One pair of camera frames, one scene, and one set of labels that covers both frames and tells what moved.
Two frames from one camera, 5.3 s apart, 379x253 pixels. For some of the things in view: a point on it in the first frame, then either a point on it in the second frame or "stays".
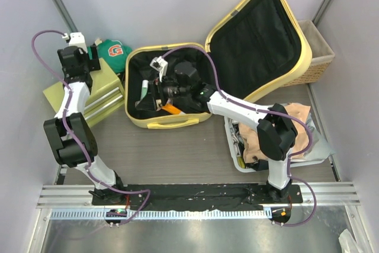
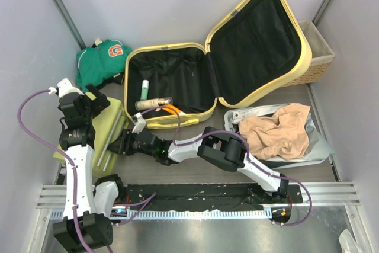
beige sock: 253,148 stays
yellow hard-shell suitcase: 254,42 stays
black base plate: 211,196 stays
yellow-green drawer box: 105,98 to 108,123
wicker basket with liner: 322,55 stays
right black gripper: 147,103 to 123,144
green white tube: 144,86 stays
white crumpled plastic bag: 348,244 stays
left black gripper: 93,64 to 100,99
